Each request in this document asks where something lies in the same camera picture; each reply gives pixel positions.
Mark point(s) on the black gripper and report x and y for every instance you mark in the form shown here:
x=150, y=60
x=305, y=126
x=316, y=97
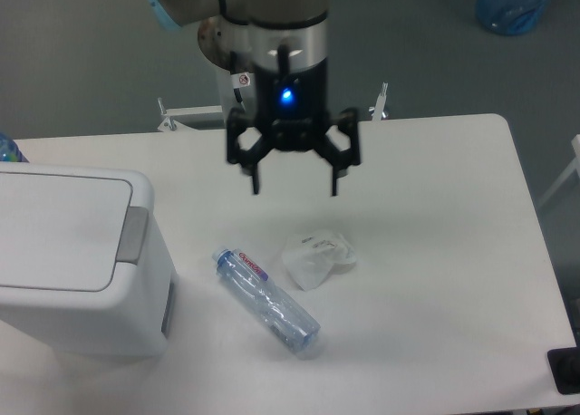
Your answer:
x=292, y=115

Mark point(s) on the white push-lid trash can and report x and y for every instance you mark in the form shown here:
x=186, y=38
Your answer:
x=84, y=266

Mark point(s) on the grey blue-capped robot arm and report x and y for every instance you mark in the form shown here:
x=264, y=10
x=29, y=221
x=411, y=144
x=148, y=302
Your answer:
x=282, y=45

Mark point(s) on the white clamp with bolt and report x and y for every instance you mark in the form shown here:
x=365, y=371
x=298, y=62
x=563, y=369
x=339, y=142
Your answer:
x=379, y=110

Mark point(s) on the crumpled white plastic wrapper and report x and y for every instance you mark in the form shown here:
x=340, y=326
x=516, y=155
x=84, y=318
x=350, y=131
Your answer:
x=310, y=258

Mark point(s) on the clear plastic water bottle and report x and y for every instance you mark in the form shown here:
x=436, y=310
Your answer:
x=270, y=304

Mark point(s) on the blue plastic bag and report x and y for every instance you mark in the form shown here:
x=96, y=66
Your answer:
x=509, y=17

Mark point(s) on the blue bottle at left edge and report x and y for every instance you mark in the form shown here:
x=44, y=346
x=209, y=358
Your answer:
x=9, y=150

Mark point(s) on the black device at table corner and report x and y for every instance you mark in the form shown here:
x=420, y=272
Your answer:
x=564, y=365

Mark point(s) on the white frame at right edge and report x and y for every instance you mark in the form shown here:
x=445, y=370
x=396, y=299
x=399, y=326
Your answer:
x=564, y=183

